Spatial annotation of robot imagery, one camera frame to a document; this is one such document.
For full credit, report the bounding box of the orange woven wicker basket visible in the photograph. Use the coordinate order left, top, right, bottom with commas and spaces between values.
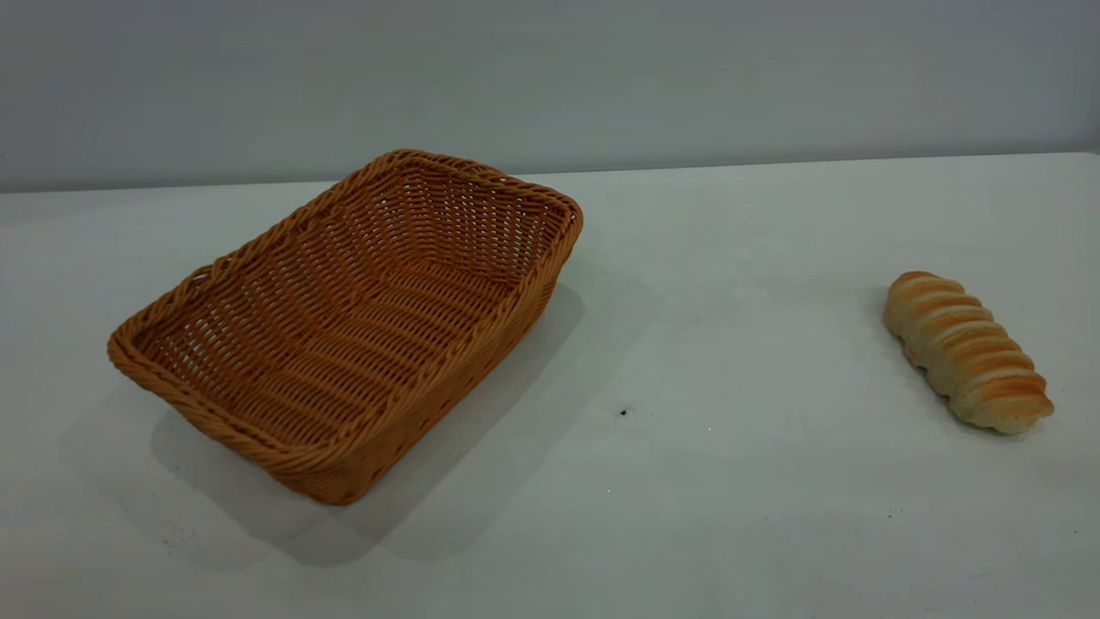
107, 149, 584, 506

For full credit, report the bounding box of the ridged long bread loaf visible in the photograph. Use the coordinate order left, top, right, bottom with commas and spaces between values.
883, 270, 1055, 436

